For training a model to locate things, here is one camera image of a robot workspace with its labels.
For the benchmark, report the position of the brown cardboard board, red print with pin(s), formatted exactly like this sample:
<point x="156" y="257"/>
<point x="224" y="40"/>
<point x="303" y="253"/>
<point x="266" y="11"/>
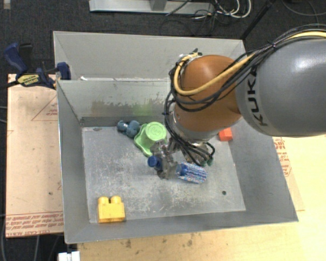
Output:
<point x="30" y="145"/>

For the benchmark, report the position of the orange block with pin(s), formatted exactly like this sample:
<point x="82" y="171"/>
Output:
<point x="225" y="135"/>

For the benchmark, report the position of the blue-grey toy animal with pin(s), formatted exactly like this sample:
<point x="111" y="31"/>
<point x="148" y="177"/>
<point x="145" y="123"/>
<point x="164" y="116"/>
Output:
<point x="130" y="129"/>

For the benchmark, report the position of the blue cylinder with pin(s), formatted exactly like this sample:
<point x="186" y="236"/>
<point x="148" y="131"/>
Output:
<point x="153" y="162"/>

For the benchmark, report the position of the yellow toy brick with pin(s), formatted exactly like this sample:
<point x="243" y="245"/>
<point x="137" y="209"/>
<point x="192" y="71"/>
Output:
<point x="111" y="211"/>

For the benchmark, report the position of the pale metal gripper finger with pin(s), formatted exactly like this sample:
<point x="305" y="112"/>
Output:
<point x="172" y="167"/>
<point x="162" y="170"/>

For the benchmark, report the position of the grey metal bin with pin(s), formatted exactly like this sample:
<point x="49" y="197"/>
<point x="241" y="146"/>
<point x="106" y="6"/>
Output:
<point x="119" y="189"/>

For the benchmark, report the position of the green plastic cup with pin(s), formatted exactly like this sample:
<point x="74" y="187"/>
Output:
<point x="149" y="135"/>

